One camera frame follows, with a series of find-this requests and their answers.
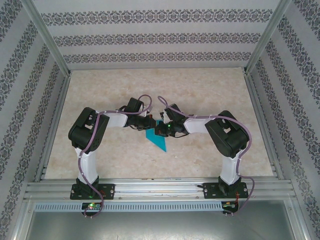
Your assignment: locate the blue square paper sheet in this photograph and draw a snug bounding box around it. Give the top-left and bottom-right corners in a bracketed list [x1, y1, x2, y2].
[144, 119, 169, 154]

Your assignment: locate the grey metal tray panel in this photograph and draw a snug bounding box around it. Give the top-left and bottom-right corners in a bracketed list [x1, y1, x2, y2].
[11, 199, 310, 240]

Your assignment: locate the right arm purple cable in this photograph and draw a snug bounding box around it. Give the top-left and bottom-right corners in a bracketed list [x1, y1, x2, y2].
[156, 95, 257, 218]

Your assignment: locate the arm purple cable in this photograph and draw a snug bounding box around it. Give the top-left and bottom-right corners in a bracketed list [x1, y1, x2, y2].
[156, 95, 257, 218]
[77, 94, 154, 219]

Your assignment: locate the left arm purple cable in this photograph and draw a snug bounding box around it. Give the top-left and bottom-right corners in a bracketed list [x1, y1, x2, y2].
[77, 94, 154, 219]

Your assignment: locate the aluminium mounting rail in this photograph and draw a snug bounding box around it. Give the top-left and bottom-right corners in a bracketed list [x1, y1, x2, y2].
[24, 176, 294, 201]

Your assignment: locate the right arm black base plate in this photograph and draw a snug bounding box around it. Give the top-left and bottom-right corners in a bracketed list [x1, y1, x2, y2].
[202, 182, 250, 200]

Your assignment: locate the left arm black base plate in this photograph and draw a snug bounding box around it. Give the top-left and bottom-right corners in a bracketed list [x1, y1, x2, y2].
[69, 183, 116, 201]

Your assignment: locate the slotted grey cable duct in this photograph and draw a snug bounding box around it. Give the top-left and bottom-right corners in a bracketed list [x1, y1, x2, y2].
[33, 201, 223, 212]

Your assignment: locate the left aluminium side rail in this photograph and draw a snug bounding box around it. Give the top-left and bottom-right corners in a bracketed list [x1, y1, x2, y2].
[34, 72, 72, 182]

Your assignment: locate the aluminium side rail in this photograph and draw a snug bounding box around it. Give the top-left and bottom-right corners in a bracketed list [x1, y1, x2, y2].
[243, 69, 285, 180]
[34, 72, 72, 182]

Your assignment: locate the right aluminium side rail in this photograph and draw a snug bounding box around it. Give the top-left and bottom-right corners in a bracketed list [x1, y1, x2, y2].
[243, 69, 285, 180]

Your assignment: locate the left aluminium frame post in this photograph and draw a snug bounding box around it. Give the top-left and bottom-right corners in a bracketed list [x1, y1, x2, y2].
[21, 0, 73, 76]

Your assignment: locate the aluminium frame post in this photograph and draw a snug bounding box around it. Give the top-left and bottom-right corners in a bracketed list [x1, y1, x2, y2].
[21, 0, 73, 76]
[244, 0, 293, 75]

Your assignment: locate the right aluminium frame post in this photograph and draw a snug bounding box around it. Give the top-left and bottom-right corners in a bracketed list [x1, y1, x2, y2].
[244, 0, 293, 75]

